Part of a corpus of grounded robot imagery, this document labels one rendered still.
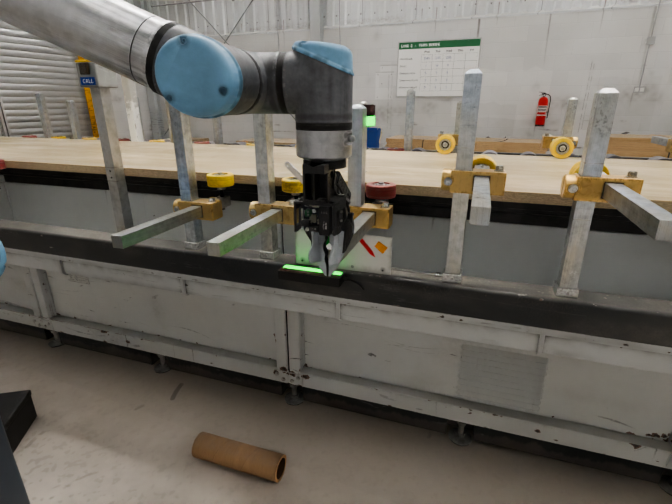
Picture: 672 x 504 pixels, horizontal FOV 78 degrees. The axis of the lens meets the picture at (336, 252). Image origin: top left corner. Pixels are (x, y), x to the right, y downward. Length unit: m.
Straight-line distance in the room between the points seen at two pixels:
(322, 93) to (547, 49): 7.55
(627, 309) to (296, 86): 0.82
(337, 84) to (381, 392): 1.13
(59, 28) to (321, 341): 1.20
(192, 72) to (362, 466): 1.28
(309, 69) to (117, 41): 0.24
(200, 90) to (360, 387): 1.22
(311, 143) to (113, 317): 1.59
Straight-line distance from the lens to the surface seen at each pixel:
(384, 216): 1.01
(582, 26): 8.17
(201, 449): 1.53
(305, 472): 1.50
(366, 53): 8.59
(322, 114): 0.64
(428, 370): 1.49
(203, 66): 0.54
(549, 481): 1.62
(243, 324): 1.66
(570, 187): 0.98
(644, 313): 1.09
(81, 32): 0.63
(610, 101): 0.99
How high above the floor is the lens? 1.12
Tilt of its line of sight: 20 degrees down
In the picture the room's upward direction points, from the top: straight up
